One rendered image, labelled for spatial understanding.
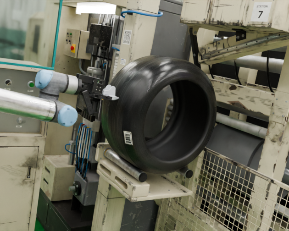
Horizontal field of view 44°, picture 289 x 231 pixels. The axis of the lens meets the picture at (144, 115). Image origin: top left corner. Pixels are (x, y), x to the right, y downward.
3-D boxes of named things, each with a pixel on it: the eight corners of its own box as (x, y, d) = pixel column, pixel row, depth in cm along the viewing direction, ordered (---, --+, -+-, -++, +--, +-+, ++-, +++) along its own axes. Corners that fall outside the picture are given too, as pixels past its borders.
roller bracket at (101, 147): (94, 160, 189) (97, 142, 187) (154, 157, 211) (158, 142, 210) (97, 162, 186) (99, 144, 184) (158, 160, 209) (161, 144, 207)
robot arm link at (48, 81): (32, 88, 139) (36, 66, 138) (58, 93, 145) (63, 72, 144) (38, 91, 133) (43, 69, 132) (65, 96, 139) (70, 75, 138)
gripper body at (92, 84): (108, 80, 148) (81, 74, 141) (102, 101, 149) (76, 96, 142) (99, 78, 154) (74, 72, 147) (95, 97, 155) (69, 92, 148)
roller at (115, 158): (107, 147, 188) (113, 150, 191) (102, 154, 188) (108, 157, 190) (142, 171, 160) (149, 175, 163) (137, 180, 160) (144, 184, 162)
